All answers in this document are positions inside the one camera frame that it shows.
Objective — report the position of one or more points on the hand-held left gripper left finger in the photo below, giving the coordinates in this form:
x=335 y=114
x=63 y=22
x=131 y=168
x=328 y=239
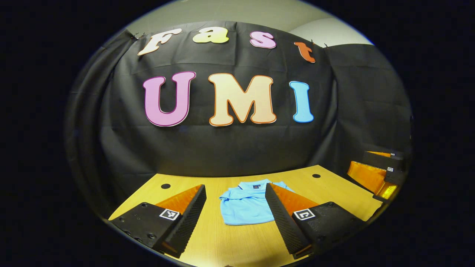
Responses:
x=189 y=220

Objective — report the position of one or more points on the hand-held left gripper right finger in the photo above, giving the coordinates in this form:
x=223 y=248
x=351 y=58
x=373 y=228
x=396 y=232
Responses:
x=280 y=217

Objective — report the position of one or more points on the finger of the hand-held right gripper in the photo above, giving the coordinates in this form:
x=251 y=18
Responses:
x=395 y=176
x=378 y=161

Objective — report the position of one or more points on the light blue T-shirt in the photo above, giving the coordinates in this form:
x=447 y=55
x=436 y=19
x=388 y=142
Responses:
x=245 y=207

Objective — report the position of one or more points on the black backdrop cloth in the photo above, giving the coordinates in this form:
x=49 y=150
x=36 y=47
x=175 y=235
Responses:
x=241 y=148

